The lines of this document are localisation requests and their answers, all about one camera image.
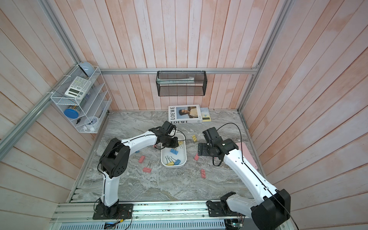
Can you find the black mesh wall basket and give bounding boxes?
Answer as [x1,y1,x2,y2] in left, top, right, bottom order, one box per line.
[156,71,208,97]

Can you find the white storage box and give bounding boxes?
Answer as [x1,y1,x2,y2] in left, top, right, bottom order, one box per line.
[161,141,187,169]

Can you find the small yellow book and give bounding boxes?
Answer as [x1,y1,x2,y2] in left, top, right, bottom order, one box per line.
[200,107,211,122]

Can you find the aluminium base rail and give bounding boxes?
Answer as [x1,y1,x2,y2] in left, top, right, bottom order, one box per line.
[48,200,257,230]

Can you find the papers in mesh basket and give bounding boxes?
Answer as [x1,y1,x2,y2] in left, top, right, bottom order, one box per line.
[156,77,195,85]

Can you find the white wire shelf rack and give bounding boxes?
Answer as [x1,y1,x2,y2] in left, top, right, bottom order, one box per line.
[51,65,112,134]

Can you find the blue lid container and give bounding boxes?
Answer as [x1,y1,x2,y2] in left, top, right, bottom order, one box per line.
[64,105,80,119]

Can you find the white Loewe book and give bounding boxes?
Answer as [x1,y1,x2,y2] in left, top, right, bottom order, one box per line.
[168,104,203,124]

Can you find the white calculator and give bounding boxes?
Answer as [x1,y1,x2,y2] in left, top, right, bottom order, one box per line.
[64,77,92,100]

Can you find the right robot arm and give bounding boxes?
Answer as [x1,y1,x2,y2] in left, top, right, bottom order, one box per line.
[197,127,293,230]

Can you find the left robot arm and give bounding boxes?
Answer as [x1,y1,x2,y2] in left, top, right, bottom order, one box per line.
[93,121,179,220]

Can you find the white tape roll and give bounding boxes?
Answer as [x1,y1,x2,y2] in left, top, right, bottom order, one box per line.
[83,116,99,132]

